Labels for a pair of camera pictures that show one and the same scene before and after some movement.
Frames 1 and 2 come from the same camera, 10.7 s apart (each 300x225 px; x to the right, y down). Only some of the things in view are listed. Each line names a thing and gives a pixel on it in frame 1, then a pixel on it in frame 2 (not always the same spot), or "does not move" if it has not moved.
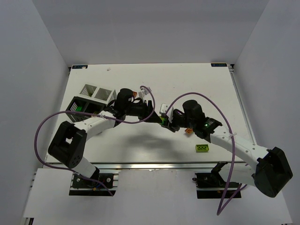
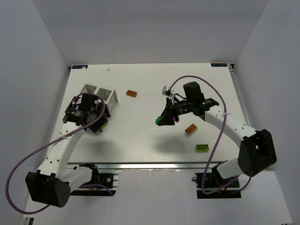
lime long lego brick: x=202 y=148 does not move
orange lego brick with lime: x=189 y=131 does not move
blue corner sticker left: x=79 y=66 does not move
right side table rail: x=231 y=68 does not move
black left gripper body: x=148 y=109 to x=99 y=126
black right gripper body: x=173 y=120 to x=172 y=111
